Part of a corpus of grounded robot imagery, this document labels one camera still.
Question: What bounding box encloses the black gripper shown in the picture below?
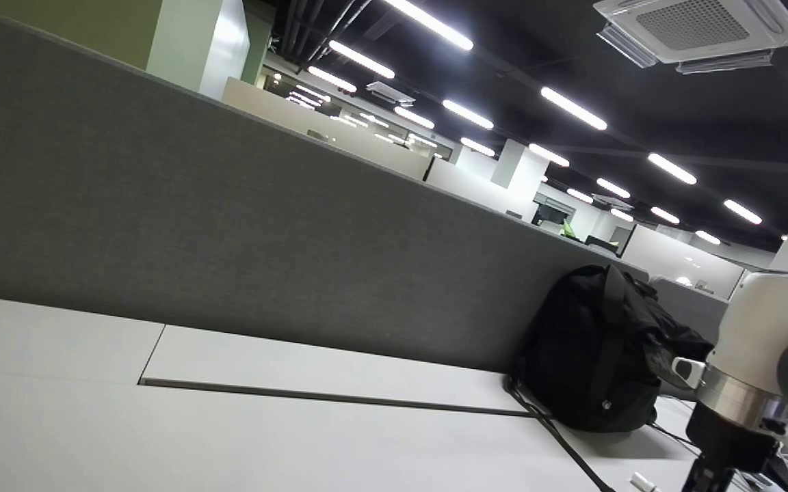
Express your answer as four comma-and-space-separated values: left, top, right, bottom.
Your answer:
678, 403, 785, 492

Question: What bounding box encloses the black backpack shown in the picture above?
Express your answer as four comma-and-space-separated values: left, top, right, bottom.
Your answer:
500, 262, 718, 492

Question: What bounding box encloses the long ceiling light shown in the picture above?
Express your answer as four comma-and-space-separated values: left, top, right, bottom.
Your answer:
644, 150, 700, 189
441, 95, 499, 133
325, 38, 400, 81
720, 198, 765, 229
381, 0, 477, 55
536, 84, 614, 133

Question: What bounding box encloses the ceiling air conditioner unit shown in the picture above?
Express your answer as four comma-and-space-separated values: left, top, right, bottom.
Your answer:
592, 0, 788, 79

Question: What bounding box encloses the grey desk partition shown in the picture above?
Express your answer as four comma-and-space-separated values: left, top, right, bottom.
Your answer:
0, 16, 730, 375

